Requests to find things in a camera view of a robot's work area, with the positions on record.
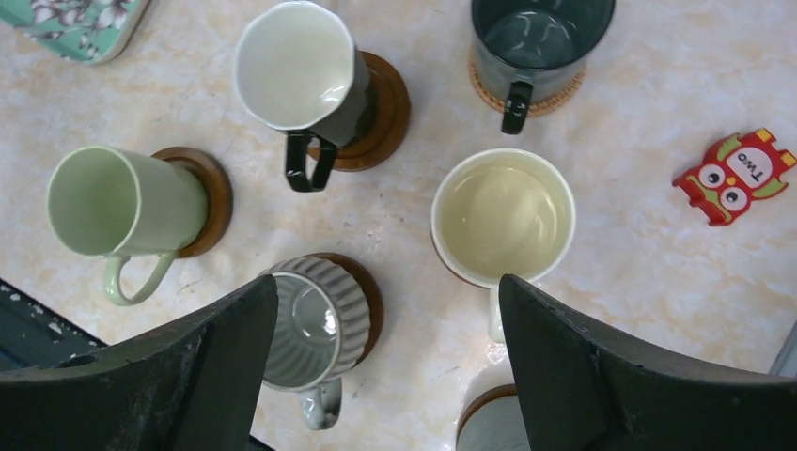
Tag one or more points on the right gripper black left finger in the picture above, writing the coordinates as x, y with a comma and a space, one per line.
189, 384

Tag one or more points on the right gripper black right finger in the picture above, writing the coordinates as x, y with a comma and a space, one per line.
585, 385

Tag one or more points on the metallic grey cup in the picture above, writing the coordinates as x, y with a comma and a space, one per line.
321, 330

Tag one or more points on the dark brown wooden coaster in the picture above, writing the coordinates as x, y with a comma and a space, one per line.
218, 190

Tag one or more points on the cream cup with yellow inside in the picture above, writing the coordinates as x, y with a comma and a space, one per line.
503, 211

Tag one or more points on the pale green cup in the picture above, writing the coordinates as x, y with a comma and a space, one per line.
117, 204

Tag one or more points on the light tan wooden coaster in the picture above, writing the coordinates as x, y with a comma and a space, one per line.
536, 108

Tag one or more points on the white and black cup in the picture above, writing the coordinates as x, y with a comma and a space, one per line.
298, 70

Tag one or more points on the dark grey cup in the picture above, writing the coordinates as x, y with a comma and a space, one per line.
527, 50

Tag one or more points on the green floral serving tray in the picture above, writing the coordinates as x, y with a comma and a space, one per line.
85, 31

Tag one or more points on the small red toy packet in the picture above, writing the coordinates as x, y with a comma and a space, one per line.
735, 172

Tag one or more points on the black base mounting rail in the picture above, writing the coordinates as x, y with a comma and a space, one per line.
34, 335

